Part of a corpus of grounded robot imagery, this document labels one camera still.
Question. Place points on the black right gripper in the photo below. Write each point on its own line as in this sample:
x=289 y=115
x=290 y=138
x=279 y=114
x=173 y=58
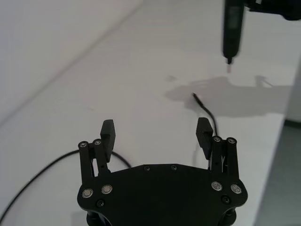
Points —
x=277 y=7

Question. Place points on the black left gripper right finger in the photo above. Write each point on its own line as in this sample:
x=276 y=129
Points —
x=204 y=139

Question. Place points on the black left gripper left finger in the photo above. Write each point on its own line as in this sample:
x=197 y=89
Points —
x=107 y=141

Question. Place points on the black pen-shaped tool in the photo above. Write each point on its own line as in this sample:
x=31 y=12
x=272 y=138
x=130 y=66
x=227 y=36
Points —
x=232 y=30

